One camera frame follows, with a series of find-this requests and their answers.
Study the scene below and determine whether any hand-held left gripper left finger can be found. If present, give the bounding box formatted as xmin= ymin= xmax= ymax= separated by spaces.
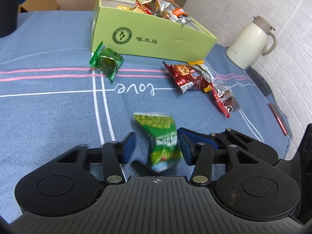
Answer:
xmin=56 ymin=132 xmax=136 ymax=186

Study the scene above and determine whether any yellow nut snack packet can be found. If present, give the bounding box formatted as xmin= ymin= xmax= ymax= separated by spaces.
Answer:
xmin=116 ymin=4 xmax=145 ymax=14

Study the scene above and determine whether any red packet with brown snacks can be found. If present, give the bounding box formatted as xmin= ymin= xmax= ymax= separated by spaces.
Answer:
xmin=209 ymin=83 xmax=241 ymax=119

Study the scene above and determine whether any green pea snack packet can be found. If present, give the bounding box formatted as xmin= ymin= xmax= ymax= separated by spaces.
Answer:
xmin=133 ymin=112 xmax=184 ymax=173

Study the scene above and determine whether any green cardboard box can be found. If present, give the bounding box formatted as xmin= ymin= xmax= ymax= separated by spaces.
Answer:
xmin=91 ymin=0 xmax=218 ymax=63

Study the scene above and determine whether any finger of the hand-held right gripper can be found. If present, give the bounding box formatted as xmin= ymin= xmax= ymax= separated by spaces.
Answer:
xmin=177 ymin=127 xmax=264 ymax=150

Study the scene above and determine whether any red flat object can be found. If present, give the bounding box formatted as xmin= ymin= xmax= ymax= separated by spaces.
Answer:
xmin=268 ymin=102 xmax=292 ymax=136

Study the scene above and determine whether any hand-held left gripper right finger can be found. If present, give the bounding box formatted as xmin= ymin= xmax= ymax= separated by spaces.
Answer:
xmin=177 ymin=134 xmax=260 ymax=186

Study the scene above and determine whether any dark green snack packet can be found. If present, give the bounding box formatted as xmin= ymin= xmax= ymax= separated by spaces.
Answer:
xmin=89 ymin=41 xmax=124 ymax=84

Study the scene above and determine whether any silver and red snack packet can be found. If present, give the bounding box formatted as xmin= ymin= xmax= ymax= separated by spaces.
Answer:
xmin=156 ymin=0 xmax=192 ymax=25

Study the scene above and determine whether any red peanut snack packet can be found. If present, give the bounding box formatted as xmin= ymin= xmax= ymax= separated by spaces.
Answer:
xmin=135 ymin=0 xmax=160 ymax=15

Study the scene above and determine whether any dark red cookie packet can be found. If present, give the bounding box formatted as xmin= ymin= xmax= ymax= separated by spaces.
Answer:
xmin=163 ymin=62 xmax=210 ymax=93

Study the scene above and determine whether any white thermos jug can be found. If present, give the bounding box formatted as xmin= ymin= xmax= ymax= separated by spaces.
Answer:
xmin=225 ymin=16 xmax=277 ymax=70

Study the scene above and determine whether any black bin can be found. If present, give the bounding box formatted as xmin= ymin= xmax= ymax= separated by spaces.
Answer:
xmin=0 ymin=0 xmax=21 ymax=38

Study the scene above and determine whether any yellow biscuit packet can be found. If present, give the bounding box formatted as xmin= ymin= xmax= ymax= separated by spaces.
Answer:
xmin=187 ymin=60 xmax=215 ymax=93

